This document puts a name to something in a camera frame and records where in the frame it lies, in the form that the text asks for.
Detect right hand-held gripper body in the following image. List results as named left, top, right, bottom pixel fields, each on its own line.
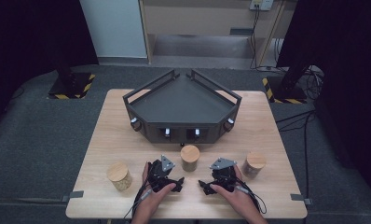
left=209, top=157, right=238, bottom=191

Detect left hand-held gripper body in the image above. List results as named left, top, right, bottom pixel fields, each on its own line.
left=146, top=154, right=177, bottom=193

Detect bamboo-lid jar of brown grains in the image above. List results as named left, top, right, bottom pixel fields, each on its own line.
left=180, top=144, right=201, bottom=173

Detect bamboo-lid jar of pale beans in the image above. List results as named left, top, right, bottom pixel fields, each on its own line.
left=106, top=161, right=133, bottom=191

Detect dark grey corner rack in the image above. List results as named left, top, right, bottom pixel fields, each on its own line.
left=122, top=68, right=243, bottom=147

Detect person's left hand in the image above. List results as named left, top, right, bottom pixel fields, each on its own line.
left=135, top=161, right=178, bottom=218

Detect person's right hand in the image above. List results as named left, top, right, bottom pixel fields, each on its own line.
left=209, top=165, right=260, bottom=218

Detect bamboo-lid jar of dark grains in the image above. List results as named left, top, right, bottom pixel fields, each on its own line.
left=240, top=151, right=268, bottom=180

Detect grey tape strip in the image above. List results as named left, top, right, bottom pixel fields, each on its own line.
left=290, top=193, right=313, bottom=206
left=61, top=190, right=85, bottom=203

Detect black stand with striped base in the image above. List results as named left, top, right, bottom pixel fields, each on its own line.
left=261, top=62, right=316, bottom=105
left=47, top=57, right=96, bottom=101

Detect black curtain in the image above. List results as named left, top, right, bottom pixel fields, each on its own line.
left=0, top=0, right=100, bottom=138
left=276, top=0, right=371, bottom=203

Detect left hand-held gripper cable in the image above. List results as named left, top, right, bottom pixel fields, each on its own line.
left=123, top=182, right=154, bottom=219

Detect hand-held gripper cable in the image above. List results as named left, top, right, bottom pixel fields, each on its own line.
left=123, top=182, right=154, bottom=219
left=235, top=182, right=268, bottom=216

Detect right hand-held gripper cable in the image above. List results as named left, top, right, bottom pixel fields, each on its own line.
left=235, top=182, right=268, bottom=216

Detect long black floor cable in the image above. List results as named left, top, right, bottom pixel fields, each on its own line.
left=275, top=110, right=316, bottom=201

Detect tangle of black floor cables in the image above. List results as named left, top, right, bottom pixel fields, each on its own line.
left=299, top=65, right=325, bottom=101

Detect black cables from outlet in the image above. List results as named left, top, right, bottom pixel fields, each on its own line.
left=249, top=6, right=280, bottom=72

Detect white wall power outlet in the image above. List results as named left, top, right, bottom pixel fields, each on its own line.
left=249, top=0, right=274, bottom=12

